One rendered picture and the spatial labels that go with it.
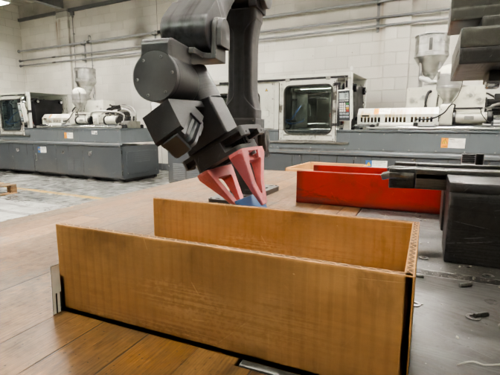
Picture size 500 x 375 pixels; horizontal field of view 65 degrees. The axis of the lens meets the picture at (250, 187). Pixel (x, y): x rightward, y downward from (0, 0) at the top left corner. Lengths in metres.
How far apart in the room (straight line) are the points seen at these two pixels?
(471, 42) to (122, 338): 0.42
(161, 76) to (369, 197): 0.41
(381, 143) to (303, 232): 4.75
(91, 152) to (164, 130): 7.32
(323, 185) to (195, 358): 0.50
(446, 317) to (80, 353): 0.26
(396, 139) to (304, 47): 3.16
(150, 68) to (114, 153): 6.89
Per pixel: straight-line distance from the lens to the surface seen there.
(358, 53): 7.25
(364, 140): 5.11
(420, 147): 5.02
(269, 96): 5.56
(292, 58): 7.61
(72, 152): 8.18
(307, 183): 0.72
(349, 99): 5.01
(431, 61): 5.66
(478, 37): 0.48
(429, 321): 0.33
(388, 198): 0.70
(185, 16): 0.55
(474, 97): 5.60
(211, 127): 0.50
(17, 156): 9.63
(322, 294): 0.22
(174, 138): 0.44
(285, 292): 0.23
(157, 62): 0.47
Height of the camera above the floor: 1.04
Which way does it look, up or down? 9 degrees down
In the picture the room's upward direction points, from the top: straight up
